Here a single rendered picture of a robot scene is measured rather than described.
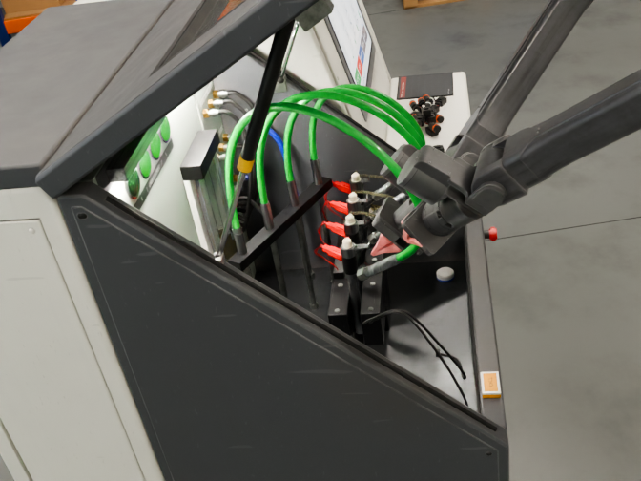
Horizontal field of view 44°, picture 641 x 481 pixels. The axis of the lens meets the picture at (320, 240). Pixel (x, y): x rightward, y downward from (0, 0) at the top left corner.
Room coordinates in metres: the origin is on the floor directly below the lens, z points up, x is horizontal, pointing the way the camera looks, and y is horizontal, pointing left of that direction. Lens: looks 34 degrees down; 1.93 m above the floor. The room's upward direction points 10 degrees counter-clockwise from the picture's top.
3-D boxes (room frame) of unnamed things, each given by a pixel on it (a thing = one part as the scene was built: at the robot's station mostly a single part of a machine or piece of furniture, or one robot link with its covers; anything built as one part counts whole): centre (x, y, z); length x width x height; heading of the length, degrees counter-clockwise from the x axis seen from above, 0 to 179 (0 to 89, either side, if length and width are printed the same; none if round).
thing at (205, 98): (1.50, 0.16, 1.20); 0.13 x 0.03 x 0.31; 169
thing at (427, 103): (1.90, -0.34, 1.01); 0.23 x 0.11 x 0.06; 169
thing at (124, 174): (1.26, 0.21, 1.43); 0.54 x 0.03 x 0.02; 169
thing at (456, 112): (1.86, -0.33, 0.97); 0.70 x 0.22 x 0.03; 169
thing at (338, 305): (1.32, -0.07, 0.91); 0.34 x 0.10 x 0.15; 169
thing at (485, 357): (1.16, -0.28, 0.87); 0.62 x 0.04 x 0.16; 169
